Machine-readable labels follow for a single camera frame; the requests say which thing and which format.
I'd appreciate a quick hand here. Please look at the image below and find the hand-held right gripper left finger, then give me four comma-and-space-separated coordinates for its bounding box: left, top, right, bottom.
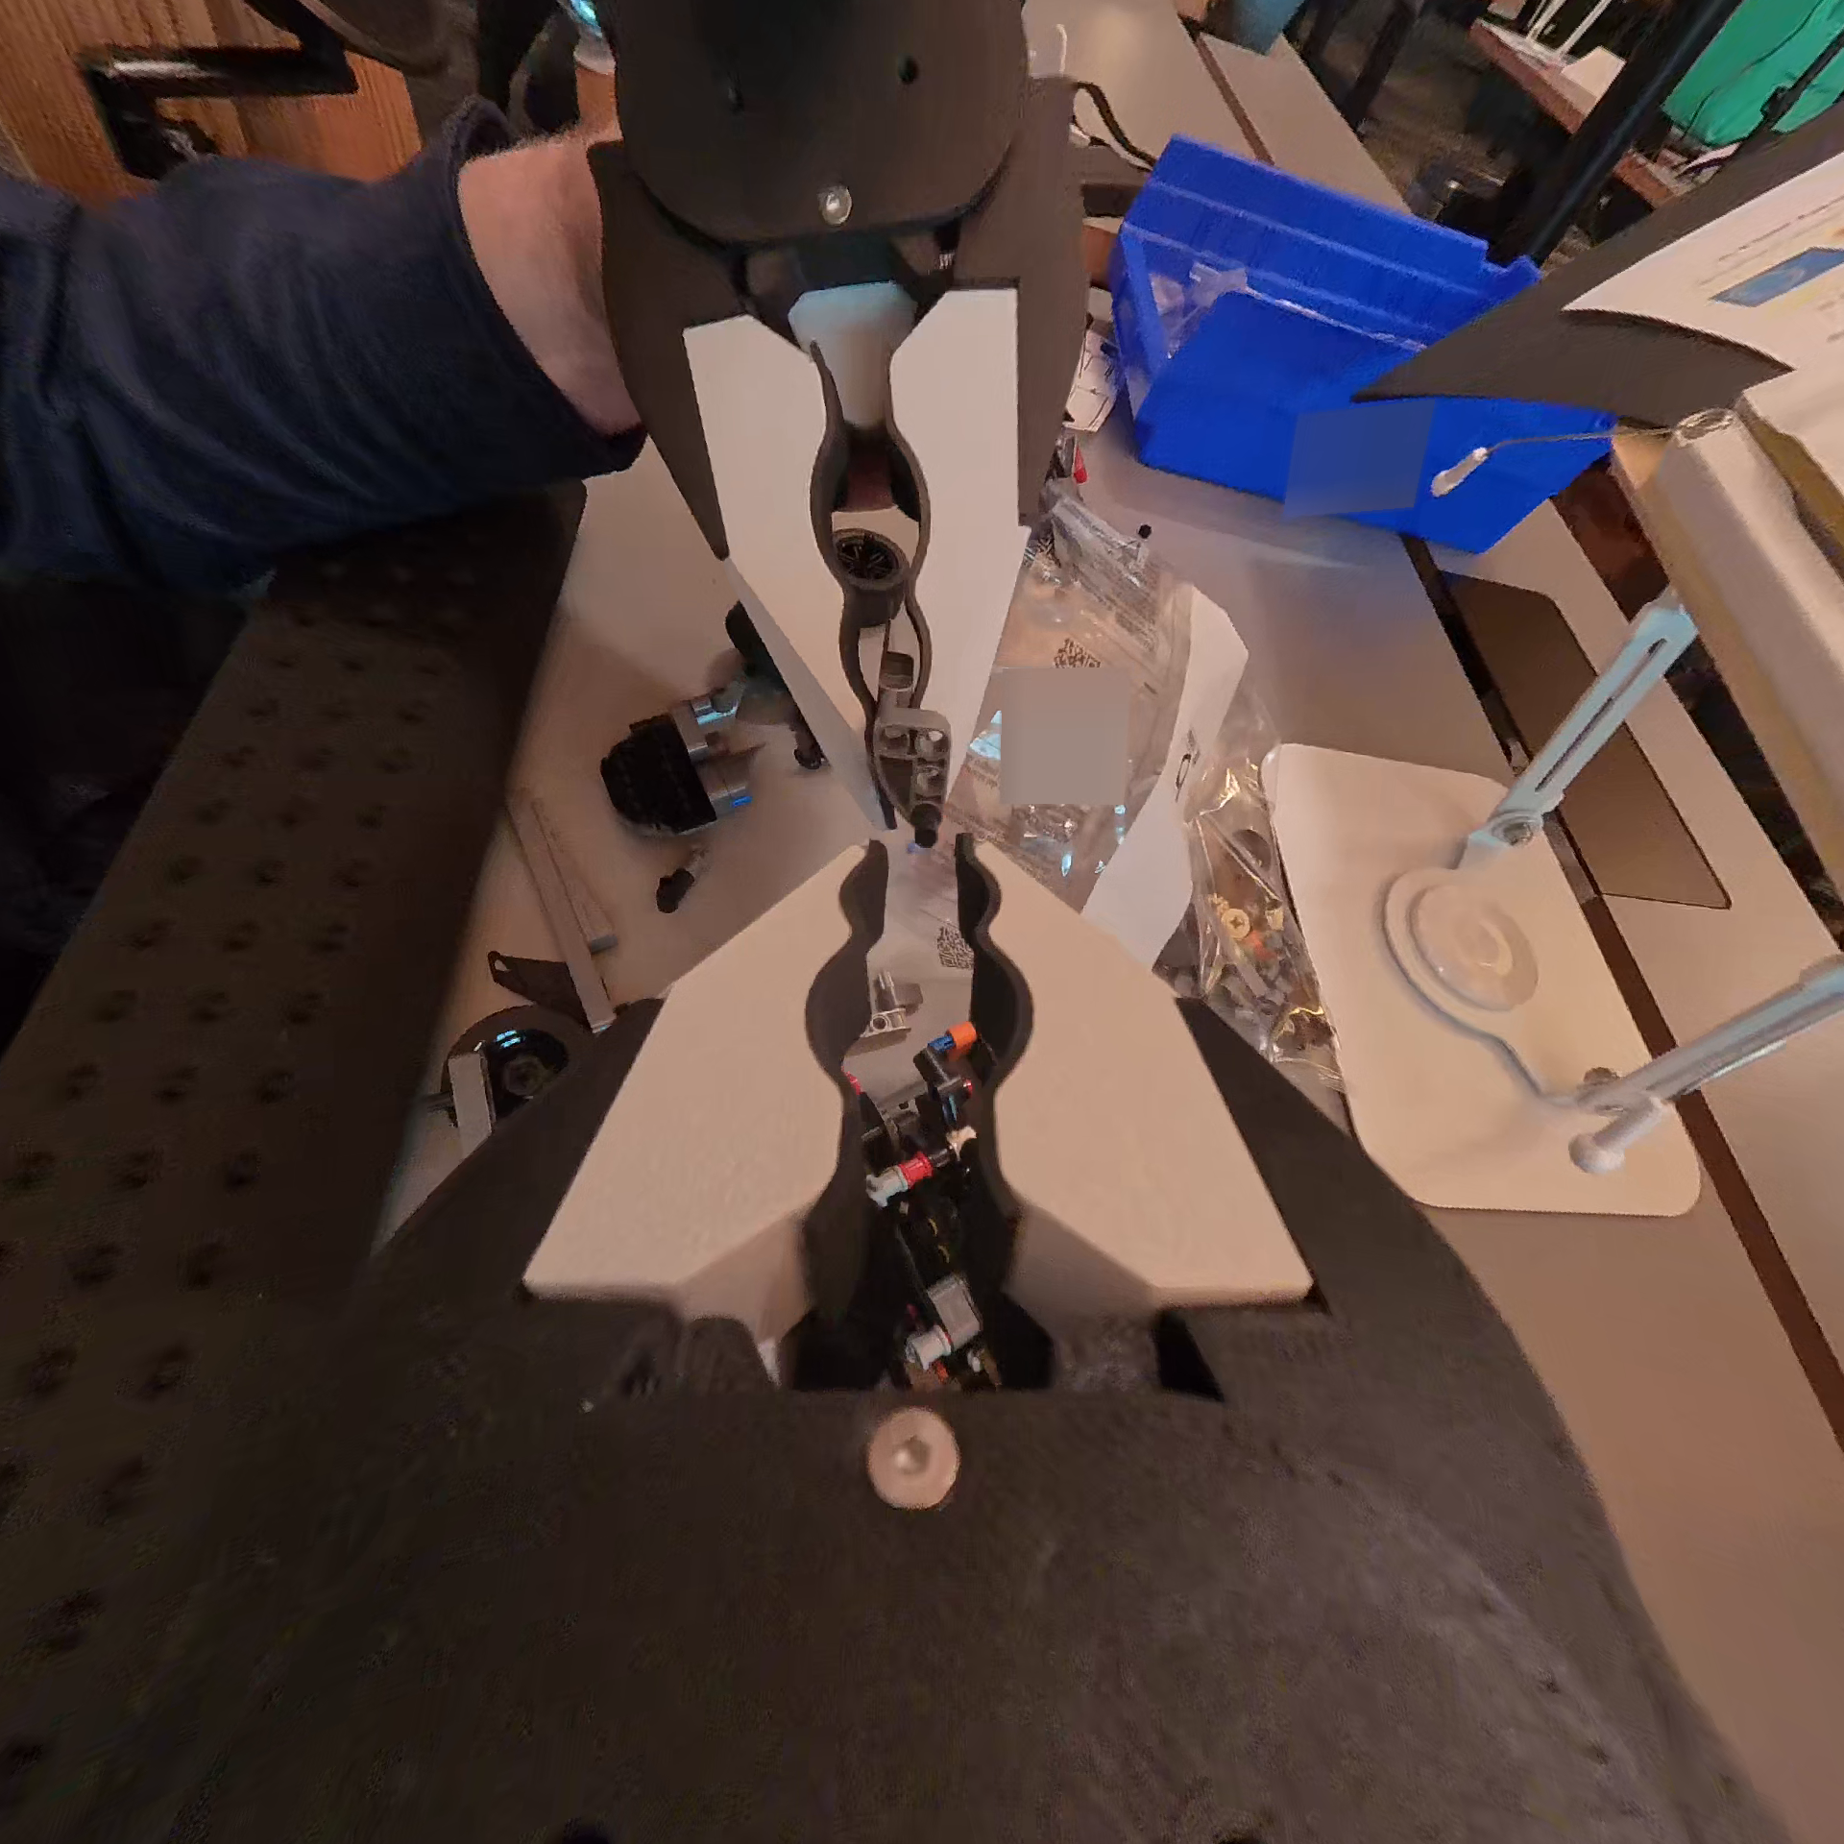
523, 842, 891, 1357

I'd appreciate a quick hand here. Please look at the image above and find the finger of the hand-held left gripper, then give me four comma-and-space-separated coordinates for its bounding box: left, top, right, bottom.
683, 311, 898, 834
885, 281, 1033, 751

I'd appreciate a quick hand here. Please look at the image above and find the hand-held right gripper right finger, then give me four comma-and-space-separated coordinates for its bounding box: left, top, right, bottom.
954, 832, 1315, 1368

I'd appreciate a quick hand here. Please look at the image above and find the plastic bag of lego parts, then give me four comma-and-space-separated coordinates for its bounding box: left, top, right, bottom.
994, 490, 1342, 1098

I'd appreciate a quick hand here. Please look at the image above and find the grey lego beam black pin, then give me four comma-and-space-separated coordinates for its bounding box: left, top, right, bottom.
872, 654, 952, 852

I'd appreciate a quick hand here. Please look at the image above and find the lego instruction booklet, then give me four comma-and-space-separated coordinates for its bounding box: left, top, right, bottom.
1354, 107, 1844, 434

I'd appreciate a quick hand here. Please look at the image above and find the person's left forearm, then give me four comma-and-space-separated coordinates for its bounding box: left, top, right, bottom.
0, 98, 647, 592

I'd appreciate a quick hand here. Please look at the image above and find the large black lego tire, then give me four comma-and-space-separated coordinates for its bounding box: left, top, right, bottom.
424, 1006, 593, 1155

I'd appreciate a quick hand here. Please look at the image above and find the black curved lego panel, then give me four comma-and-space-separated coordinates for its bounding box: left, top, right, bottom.
487, 951, 593, 1026

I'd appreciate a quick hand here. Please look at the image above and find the grey lego assembly black plate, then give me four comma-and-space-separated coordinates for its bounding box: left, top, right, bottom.
598, 682, 766, 838

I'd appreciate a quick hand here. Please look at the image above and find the person's left hand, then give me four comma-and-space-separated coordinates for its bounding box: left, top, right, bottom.
458, 134, 646, 430

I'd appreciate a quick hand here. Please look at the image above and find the clear plastic bag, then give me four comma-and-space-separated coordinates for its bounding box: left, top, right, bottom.
1152, 258, 1385, 353

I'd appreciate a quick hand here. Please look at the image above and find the white book stand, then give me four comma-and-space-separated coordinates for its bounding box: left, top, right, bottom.
1275, 418, 1844, 1219

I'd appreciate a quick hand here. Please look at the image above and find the blue plastic bin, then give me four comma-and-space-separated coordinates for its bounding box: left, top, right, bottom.
1109, 137, 1615, 556

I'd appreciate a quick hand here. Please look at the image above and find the black metal pole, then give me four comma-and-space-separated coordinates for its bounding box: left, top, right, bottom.
1513, 0, 1746, 267

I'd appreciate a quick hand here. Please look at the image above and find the black tripod handle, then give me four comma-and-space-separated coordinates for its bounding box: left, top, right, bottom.
78, 0, 362, 161

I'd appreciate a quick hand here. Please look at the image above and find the wooden post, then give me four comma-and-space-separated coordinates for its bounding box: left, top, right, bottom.
0, 0, 420, 204

